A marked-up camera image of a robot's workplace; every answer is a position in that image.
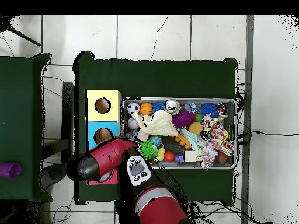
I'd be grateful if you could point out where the plain wooden cube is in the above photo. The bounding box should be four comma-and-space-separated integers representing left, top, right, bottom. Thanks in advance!
184, 150, 197, 163

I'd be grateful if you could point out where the clear mesh bin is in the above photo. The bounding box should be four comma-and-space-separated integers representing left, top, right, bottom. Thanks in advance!
121, 97, 237, 170

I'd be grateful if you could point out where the wooden box with three holes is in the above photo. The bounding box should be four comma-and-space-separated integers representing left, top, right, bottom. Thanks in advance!
85, 89, 123, 186

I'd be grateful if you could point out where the cream knitted cloth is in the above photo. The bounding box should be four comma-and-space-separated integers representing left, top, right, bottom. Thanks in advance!
131, 110, 180, 143

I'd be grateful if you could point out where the small orange basketball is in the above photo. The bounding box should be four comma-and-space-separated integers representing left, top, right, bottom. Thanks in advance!
140, 101, 154, 117

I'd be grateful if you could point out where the small soccer ball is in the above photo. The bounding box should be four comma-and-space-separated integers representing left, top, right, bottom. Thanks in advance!
126, 102, 141, 116

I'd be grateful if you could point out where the green fuzzy toy with eyes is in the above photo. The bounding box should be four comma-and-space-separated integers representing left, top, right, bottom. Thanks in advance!
140, 140, 159, 160

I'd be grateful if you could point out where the purple spiky ball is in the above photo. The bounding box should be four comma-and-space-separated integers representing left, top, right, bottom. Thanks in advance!
171, 110, 197, 130

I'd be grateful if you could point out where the small red ball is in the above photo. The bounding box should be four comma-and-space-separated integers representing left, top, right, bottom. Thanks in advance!
163, 151, 176, 163

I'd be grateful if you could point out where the orange foam ball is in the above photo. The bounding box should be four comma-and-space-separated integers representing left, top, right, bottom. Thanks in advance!
188, 121, 204, 136

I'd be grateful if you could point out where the blue spiky ball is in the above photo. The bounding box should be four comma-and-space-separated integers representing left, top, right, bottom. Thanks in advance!
200, 102, 219, 118

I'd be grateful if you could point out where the colourful patterned cloth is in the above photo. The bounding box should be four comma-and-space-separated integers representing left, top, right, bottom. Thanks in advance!
196, 115, 236, 169

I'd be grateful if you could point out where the green cloth side table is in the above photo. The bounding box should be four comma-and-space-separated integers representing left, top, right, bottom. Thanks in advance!
0, 51, 53, 203

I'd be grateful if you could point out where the purple plastic cup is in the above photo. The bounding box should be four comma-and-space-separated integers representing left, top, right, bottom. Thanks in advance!
0, 162, 23, 180

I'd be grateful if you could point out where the black tripod leg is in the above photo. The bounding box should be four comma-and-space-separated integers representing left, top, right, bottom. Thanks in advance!
0, 16, 42, 47

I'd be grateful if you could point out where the black floor cable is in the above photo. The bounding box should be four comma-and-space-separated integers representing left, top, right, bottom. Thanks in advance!
237, 130, 299, 140

